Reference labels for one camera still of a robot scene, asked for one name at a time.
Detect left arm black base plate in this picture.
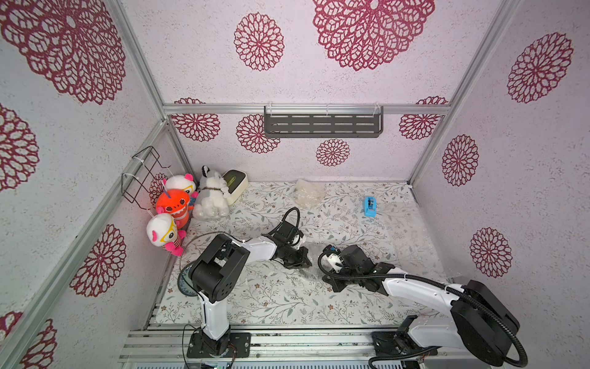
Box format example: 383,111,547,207
187,328,252,359

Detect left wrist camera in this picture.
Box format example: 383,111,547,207
269,207,304,247

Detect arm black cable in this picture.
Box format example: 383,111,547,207
178,230,231,287
317,251,529,369

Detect grey white husky plush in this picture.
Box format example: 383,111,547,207
192,165,230,221

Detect white pink plush toy top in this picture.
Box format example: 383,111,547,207
163,174,197,196

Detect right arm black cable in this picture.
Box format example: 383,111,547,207
317,251,529,369

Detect blue tape dispenser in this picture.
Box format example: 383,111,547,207
364,196,377,218

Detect blue patterned green plate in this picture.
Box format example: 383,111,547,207
177,266,198,297

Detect floral table mat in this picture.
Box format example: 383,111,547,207
152,182,437,326

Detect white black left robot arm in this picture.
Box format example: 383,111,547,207
178,231,311,341

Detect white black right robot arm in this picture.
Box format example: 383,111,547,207
324,255,529,367

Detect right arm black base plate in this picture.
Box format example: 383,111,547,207
371,331,439,358

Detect orange red plush toy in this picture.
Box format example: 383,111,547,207
155,189,194,229

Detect white plush with yellow glasses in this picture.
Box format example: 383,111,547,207
146,213,187,257

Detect grey wall shelf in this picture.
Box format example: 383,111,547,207
263,105,384,138

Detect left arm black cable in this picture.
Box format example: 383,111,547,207
178,230,231,287

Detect black wire basket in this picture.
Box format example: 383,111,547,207
120,145,173,211

